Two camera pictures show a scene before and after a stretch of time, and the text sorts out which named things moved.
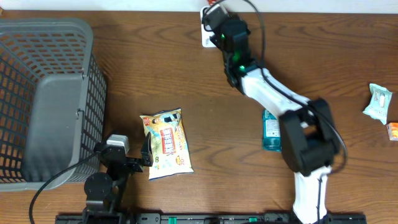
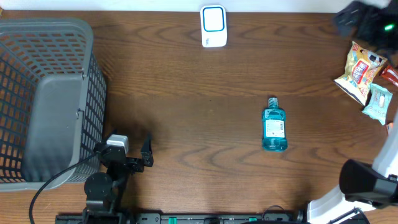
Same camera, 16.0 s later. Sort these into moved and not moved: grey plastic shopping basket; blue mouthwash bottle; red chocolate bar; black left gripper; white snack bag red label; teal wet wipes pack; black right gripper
Moved: red chocolate bar; black right gripper; white snack bag red label
Not moved: blue mouthwash bottle; black left gripper; grey plastic shopping basket; teal wet wipes pack
